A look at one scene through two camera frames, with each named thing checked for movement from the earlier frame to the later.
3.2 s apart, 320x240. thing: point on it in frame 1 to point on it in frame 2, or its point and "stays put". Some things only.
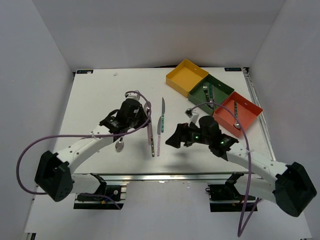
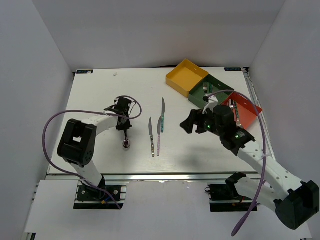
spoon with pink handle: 146,107 to 231,104
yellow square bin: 185,77 stays put
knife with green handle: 163,112 stays put
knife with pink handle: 158,135 stays put
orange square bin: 246,112 stays put
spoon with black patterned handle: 119,145 to 126,143
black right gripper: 181,134 to 195,117
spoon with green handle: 237,125 stays put
